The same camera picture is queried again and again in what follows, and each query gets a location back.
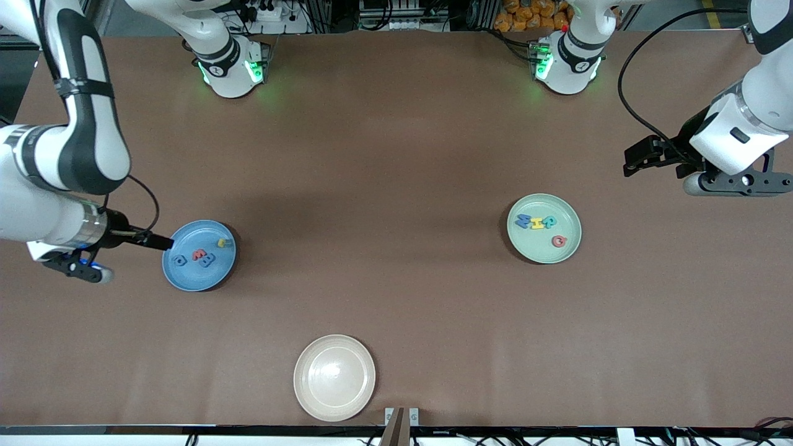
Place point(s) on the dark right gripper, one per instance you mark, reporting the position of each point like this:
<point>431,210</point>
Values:
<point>118,223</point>

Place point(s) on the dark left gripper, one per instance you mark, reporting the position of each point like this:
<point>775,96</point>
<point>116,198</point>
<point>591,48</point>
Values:
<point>686,140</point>

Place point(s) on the blue foam letter g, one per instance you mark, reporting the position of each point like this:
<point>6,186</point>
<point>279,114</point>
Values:
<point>179,261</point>

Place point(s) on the small red foam letter w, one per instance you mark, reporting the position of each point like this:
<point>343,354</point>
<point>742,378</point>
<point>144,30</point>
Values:
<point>199,254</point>

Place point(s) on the blue foam letter m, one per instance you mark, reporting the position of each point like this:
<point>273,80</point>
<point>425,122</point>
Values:
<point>207,261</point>

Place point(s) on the green foam letter R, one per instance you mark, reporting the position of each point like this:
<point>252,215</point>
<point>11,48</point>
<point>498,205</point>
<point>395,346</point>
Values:
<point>550,222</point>

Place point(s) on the red foam letter Q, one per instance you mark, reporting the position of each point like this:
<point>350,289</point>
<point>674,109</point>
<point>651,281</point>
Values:
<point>556,240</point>

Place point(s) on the yellow foam letter H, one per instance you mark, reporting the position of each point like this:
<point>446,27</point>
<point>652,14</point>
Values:
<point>538,223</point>

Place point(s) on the blue foam letter W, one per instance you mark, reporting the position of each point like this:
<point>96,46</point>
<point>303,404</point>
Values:
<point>523,221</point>

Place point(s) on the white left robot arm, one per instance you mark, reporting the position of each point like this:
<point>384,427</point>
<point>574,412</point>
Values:
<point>749,118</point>

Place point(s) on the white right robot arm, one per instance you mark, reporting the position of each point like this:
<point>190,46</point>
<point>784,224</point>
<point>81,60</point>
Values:
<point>56,155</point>

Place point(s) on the blue plate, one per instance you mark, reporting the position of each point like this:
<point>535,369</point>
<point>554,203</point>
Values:
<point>198,275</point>

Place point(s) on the green plate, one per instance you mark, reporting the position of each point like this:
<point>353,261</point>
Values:
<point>545,251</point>

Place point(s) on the pile of orange packets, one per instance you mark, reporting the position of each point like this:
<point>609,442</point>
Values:
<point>526,15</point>

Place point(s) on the beige plate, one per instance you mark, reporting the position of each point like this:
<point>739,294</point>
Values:
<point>334,378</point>

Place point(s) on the white power strip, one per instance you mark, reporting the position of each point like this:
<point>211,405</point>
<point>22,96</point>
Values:
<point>288,25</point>

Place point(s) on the grey electronics rack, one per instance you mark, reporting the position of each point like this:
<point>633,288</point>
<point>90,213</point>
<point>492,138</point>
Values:
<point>403,12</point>

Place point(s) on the brown table cover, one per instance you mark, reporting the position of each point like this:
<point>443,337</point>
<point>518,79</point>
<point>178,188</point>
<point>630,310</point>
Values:
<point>433,347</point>

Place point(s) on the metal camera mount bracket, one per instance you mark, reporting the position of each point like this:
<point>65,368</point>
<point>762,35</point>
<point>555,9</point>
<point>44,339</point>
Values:
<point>396,427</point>

